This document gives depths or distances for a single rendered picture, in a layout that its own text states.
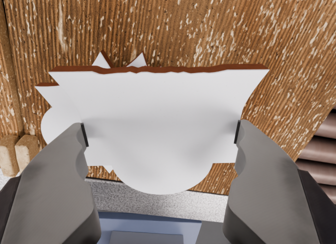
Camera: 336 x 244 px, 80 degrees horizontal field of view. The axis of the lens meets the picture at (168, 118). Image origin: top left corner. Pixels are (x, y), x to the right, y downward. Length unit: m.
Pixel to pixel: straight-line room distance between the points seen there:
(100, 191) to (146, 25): 0.30
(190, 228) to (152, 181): 0.44
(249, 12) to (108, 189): 0.35
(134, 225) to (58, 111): 0.42
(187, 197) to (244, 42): 0.29
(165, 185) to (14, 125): 0.24
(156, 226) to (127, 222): 0.08
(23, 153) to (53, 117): 0.12
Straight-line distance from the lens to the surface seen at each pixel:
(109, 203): 0.44
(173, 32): 0.24
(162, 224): 0.57
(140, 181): 0.16
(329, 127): 0.40
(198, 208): 0.45
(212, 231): 2.37
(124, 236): 0.60
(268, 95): 0.30
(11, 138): 0.35
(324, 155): 0.43
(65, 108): 0.21
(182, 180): 0.16
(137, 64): 0.20
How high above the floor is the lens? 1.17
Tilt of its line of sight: 60 degrees down
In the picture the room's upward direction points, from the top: 177 degrees clockwise
